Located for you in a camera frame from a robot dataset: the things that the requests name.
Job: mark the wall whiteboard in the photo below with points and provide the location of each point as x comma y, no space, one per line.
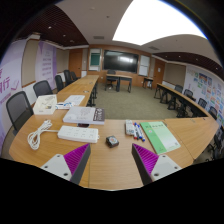
95,60
144,65

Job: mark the large black wall screen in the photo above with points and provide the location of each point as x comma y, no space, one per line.
120,61

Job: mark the printed white paper sheet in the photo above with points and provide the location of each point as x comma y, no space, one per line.
75,100

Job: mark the row of black office chairs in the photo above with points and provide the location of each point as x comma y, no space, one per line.
202,103
19,108

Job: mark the large ceiling light panel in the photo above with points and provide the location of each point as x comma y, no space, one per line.
156,23

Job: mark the small dark side table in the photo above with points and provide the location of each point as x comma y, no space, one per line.
148,79

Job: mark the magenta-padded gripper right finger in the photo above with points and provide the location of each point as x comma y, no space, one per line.
163,166

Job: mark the open white cardboard box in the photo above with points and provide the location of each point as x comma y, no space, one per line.
45,108

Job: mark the group of colourful wall posters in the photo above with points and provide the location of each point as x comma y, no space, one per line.
206,86

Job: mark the brown wooden door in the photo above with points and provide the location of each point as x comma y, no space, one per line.
75,63
159,71

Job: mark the dark wooden desk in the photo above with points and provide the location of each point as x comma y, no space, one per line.
119,77

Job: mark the white power strip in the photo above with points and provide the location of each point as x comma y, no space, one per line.
78,134

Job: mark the red marker pen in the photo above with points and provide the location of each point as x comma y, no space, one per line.
135,133

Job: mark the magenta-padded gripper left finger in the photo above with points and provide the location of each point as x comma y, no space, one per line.
58,166

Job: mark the long wooden conference table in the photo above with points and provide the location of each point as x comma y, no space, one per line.
181,98

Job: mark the green booklet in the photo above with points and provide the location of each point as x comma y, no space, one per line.
160,136

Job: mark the small white and blue box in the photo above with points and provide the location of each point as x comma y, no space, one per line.
65,105

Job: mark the grey charger with red ports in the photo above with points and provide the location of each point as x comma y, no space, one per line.
112,141

